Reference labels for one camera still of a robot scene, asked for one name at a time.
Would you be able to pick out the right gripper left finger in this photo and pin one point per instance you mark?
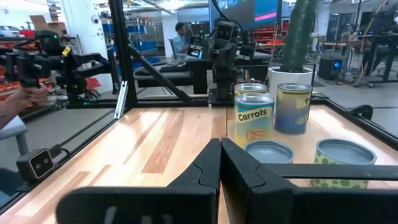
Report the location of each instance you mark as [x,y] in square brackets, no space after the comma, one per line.
[155,205]

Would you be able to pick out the black computer tower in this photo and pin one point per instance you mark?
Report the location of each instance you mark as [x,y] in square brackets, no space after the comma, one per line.
[329,68]

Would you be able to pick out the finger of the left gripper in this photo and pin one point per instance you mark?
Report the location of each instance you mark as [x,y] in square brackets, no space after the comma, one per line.
[196,46]
[247,53]

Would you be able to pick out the dark grey operator desk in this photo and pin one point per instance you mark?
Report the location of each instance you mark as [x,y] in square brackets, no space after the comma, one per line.
[168,76]

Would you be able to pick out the black aluminium table frame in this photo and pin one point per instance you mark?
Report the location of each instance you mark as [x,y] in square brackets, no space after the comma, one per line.
[122,46]

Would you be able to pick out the grey stool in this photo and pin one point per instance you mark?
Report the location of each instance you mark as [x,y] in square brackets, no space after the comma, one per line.
[14,130]

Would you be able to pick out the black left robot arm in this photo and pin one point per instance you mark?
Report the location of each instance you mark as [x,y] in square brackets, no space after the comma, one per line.
[221,99]

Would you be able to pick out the peaches label tin can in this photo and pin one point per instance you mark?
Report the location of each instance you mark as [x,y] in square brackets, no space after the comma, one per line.
[248,88]

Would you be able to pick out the person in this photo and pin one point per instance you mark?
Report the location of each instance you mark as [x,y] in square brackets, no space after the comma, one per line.
[182,40]

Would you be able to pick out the grey can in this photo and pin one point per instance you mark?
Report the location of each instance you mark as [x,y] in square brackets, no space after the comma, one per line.
[292,109]

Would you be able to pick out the large tilted blue-screen monitor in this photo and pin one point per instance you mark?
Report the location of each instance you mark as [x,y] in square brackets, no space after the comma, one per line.
[264,9]

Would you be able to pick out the black table-level camera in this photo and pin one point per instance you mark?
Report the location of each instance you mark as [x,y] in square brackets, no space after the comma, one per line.
[37,165]

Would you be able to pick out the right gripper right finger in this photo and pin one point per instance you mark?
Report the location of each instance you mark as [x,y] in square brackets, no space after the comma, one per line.
[248,193]

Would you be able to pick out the yellow bean print can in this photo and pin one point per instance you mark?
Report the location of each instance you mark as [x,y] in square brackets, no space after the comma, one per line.
[269,152]

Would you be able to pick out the person's hand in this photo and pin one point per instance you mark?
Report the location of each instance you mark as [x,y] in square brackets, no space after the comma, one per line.
[32,96]

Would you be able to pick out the cardboard box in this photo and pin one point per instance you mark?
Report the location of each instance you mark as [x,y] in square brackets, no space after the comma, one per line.
[38,22]

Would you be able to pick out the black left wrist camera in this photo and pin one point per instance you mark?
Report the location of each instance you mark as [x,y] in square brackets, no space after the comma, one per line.
[224,31]

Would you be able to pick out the carrots label tin can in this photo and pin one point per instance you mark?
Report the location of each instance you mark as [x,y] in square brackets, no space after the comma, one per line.
[253,124]

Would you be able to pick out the green dotted tin can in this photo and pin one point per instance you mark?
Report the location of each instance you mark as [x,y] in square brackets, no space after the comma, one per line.
[342,152]

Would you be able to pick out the silver aluminium bar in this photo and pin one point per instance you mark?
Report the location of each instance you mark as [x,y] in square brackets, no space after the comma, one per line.
[121,99]

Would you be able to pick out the green cactus in white pot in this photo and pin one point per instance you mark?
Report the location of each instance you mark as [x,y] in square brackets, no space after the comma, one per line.
[298,37]

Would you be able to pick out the person's forearm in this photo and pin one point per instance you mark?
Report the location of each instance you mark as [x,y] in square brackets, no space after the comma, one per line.
[9,110]

